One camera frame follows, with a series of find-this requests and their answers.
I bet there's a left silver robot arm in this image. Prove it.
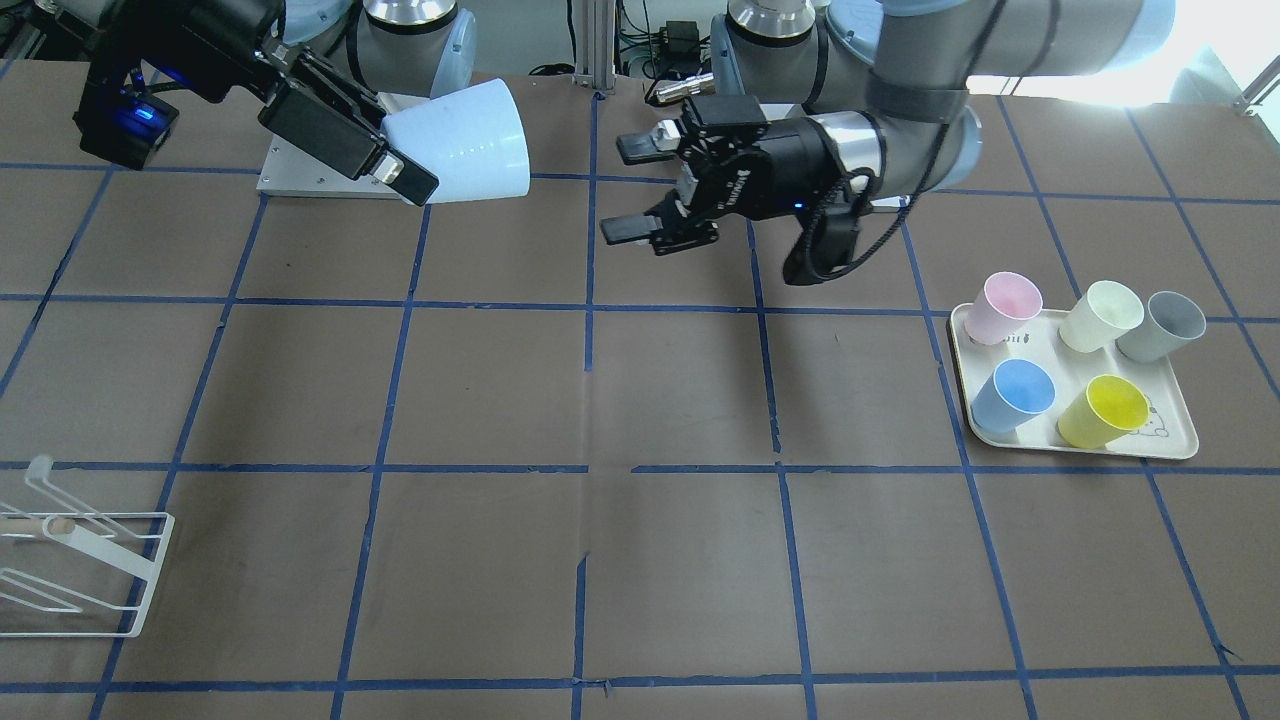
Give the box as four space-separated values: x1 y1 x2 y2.
602 1 1176 284

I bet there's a yellow plastic cup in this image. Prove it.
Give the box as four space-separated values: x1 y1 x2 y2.
1056 374 1149 448

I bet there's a grey plastic cup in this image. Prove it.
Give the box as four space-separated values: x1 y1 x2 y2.
1115 290 1207 364

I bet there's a pale green plastic cup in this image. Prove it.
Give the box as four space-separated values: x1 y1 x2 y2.
1059 281 1146 354

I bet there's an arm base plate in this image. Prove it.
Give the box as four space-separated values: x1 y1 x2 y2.
259 85 411 204

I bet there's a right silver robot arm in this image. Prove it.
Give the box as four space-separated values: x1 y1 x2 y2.
3 1 476 206

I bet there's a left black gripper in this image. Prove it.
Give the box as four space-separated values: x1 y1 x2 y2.
600 95 845 254

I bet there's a pink plastic cup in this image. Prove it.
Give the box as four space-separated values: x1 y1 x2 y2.
963 272 1043 346

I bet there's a light blue plastic cup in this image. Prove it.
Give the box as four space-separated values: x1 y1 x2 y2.
381 79 530 204

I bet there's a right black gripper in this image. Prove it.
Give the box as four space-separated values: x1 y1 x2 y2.
95 1 440 206

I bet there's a white wire cup rack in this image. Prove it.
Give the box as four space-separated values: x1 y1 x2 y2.
1 454 177 641

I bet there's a beige plastic tray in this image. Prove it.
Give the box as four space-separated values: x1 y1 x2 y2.
948 302 1201 461

